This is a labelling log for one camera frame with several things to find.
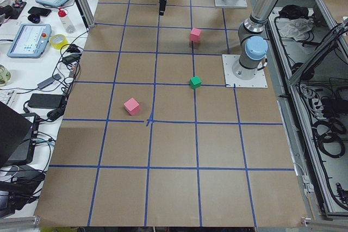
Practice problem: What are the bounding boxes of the yellow tape roll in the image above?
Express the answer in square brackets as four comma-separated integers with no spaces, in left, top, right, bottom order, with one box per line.
[49,34,69,50]

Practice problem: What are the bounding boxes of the black laptop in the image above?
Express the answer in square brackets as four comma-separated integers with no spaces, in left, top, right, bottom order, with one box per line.
[1,103,39,167]

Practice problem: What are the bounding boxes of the grey usb hub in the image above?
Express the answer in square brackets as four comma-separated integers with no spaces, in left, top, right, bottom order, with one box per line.
[37,73,61,90]

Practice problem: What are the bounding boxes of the pink cube far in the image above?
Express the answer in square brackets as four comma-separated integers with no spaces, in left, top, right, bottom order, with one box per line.
[189,28,202,43]

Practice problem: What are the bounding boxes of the black smartphone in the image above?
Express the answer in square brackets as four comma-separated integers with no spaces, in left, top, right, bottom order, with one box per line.
[28,7,52,17]

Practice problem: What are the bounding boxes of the crumpled white cloth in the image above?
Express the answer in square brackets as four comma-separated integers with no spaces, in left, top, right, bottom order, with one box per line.
[279,18,314,41]

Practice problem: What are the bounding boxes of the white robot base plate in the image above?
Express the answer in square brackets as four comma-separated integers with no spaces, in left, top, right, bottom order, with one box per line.
[222,54,268,88]

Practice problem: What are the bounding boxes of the white bottle red cap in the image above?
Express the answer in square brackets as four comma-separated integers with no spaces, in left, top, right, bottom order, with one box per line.
[58,9,76,34]

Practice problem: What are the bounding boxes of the green tape rolls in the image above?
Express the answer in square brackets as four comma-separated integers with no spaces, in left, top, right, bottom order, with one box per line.
[0,65,11,87]

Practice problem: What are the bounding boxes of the green cube centre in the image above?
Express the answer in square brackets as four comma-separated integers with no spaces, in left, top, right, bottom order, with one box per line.
[189,76,202,89]

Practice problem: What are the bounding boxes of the teach pendant near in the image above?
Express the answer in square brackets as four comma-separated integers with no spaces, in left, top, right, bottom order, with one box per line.
[7,24,52,59]

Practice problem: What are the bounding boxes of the pink cube near front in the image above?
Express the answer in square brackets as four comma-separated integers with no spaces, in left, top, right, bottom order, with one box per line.
[123,98,140,116]

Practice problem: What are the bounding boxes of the black power adapter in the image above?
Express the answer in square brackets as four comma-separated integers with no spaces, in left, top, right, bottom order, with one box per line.
[28,93,63,109]

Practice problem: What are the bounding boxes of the pink cube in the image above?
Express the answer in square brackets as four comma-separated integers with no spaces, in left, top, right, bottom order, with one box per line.
[189,28,202,43]
[123,98,140,116]

